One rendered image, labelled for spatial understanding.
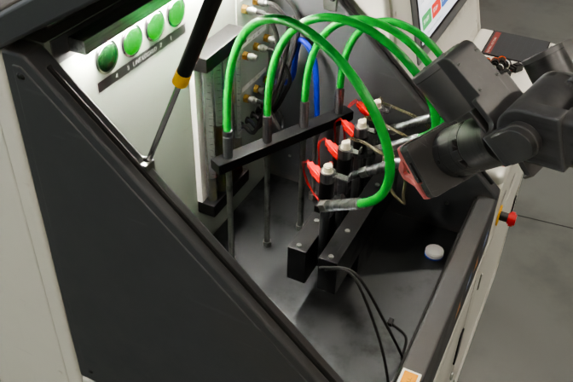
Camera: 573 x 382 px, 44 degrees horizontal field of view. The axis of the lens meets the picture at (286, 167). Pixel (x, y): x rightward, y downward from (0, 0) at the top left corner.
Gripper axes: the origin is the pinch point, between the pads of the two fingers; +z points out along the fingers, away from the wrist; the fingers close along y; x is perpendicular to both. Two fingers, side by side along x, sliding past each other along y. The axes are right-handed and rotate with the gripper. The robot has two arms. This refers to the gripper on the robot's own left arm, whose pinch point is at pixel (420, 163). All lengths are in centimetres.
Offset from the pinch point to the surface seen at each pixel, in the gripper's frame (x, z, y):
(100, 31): -35.5, 15.7, 24.9
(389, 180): 0.8, 11.4, -0.2
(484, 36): -15, 94, -83
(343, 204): 1.5, 22.9, 3.5
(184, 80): -21.6, -0.4, 21.4
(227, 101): -22.7, 39.4, 7.7
